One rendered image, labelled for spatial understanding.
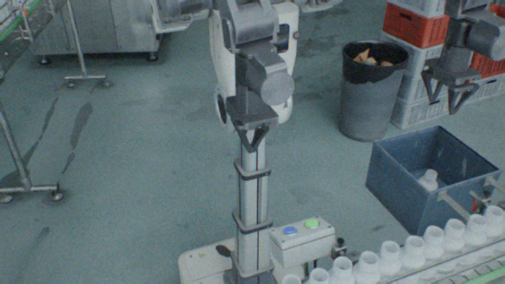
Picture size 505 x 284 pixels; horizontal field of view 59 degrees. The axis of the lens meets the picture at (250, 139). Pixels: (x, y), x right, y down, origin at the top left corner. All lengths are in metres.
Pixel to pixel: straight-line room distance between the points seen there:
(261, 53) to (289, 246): 0.52
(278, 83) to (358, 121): 2.63
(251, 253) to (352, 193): 1.28
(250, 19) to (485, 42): 0.45
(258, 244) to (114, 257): 1.06
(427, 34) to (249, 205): 2.07
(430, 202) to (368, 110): 1.72
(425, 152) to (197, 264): 1.11
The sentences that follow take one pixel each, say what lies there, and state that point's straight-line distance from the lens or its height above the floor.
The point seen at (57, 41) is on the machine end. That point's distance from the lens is 4.68.
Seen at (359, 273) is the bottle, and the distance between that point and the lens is 1.01.
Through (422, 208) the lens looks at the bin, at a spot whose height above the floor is 0.87.
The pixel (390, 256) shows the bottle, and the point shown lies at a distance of 1.02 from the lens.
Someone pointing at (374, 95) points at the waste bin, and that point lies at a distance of 3.16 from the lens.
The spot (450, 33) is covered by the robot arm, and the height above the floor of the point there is 1.57.
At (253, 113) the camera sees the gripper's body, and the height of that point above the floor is 1.50.
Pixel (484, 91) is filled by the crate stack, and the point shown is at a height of 0.09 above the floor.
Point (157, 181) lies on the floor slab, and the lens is 3.01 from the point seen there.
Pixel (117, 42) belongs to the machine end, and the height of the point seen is 0.23.
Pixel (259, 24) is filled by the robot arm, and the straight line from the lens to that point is 0.71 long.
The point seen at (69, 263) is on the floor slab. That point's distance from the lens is 2.65.
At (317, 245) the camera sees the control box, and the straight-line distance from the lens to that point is 1.10.
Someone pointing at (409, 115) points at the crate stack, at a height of 0.12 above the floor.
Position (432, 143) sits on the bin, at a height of 0.87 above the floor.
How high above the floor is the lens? 1.90
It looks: 35 degrees down
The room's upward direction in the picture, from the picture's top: straight up
